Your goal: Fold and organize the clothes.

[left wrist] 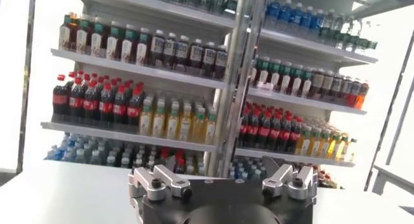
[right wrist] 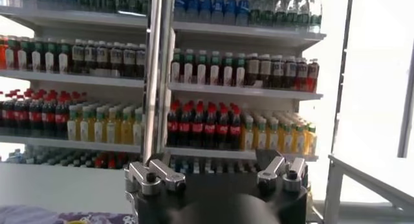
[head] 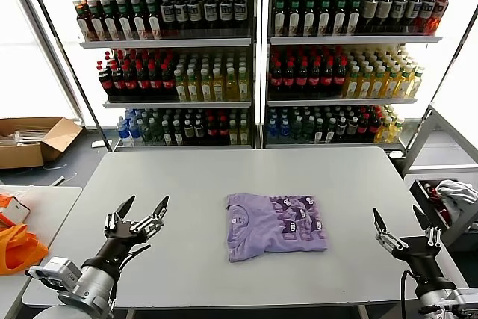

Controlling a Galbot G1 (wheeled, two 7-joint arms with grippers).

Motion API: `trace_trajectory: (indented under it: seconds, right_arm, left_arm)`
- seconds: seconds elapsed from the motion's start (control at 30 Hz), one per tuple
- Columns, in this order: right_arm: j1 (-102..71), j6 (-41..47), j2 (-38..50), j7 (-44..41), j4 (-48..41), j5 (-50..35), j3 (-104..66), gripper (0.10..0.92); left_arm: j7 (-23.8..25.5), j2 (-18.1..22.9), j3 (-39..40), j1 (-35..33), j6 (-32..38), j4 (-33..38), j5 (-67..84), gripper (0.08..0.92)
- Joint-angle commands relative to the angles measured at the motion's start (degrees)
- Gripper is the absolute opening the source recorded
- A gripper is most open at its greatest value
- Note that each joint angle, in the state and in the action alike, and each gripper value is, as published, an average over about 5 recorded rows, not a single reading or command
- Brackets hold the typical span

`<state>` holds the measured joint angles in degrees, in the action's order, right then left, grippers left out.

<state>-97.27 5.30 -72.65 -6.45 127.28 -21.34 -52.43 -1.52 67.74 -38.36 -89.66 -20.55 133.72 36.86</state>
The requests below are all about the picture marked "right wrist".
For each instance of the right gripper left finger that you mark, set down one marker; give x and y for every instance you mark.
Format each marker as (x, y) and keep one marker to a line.
(148, 176)

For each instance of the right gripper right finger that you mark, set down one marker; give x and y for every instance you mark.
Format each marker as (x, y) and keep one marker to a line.
(292, 176)

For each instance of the purple t-shirt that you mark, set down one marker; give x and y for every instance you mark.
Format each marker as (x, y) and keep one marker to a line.
(26, 215)

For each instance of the yellow juice bottle green label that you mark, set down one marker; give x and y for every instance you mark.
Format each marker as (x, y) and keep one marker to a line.
(112, 130)
(72, 128)
(299, 141)
(138, 132)
(274, 139)
(311, 141)
(248, 138)
(261, 138)
(287, 140)
(98, 129)
(85, 128)
(126, 131)

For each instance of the cola bottle red cap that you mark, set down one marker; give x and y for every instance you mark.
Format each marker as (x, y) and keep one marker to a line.
(173, 126)
(48, 118)
(197, 128)
(35, 118)
(61, 119)
(235, 130)
(184, 127)
(21, 116)
(8, 116)
(222, 129)
(210, 129)

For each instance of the grey metal shelf unit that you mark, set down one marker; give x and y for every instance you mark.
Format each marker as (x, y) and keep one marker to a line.
(242, 91)
(81, 79)

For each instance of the red drink bottle grey label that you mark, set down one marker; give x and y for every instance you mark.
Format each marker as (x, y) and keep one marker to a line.
(312, 74)

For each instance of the dark tea bottle green label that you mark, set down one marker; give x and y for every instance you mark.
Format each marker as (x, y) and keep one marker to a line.
(201, 72)
(215, 73)
(175, 71)
(63, 60)
(11, 55)
(22, 57)
(228, 73)
(188, 71)
(240, 74)
(36, 58)
(50, 58)

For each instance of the clear bottle green label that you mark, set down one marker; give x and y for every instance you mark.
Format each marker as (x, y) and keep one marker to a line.
(303, 16)
(292, 16)
(315, 18)
(268, 13)
(255, 11)
(280, 15)

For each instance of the water bottle blue label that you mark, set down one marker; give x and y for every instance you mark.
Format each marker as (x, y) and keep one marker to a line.
(206, 6)
(243, 9)
(218, 6)
(193, 6)
(230, 7)
(180, 5)

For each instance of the red tea bottle white label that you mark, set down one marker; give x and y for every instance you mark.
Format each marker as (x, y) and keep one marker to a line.
(2, 53)

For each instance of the grey metal cart frame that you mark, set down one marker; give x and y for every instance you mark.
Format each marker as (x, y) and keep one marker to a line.
(333, 186)

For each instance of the slanted grey frame post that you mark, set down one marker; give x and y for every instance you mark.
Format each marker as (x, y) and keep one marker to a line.
(343, 70)

